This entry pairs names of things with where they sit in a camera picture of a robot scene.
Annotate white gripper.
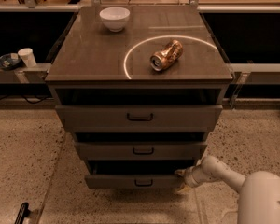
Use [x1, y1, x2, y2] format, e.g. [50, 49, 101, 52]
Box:
[175, 165, 205, 191]

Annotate grey bottom drawer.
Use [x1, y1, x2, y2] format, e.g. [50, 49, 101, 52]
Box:
[85, 160, 195, 189]

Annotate grey drawer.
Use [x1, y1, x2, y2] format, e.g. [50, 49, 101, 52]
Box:
[74, 142, 207, 161]
[85, 160, 195, 189]
[56, 105, 222, 133]

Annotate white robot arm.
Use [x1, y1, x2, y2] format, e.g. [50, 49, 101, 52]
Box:
[175, 156, 280, 224]

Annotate grey middle drawer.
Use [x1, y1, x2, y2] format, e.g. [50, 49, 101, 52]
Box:
[74, 142, 207, 161]

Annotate grey drawer cabinet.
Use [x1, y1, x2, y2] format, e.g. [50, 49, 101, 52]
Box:
[44, 5, 234, 189]

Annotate grey top drawer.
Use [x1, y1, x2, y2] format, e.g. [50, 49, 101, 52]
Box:
[56, 105, 222, 133]

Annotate crushed golden soda can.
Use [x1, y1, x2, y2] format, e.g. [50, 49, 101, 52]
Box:
[150, 39, 183, 72]

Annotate black object on floor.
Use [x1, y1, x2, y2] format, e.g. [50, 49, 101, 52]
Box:
[14, 202, 30, 224]

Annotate white ceramic bowl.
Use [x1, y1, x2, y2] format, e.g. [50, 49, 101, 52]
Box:
[100, 7, 130, 32]

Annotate white paper cup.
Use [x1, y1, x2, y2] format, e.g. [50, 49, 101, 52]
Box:
[18, 48, 36, 67]

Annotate dark blue bowl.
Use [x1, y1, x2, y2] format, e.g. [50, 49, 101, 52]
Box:
[0, 53, 21, 71]

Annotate black cable under shelf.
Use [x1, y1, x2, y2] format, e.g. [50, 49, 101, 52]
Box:
[0, 94, 52, 105]

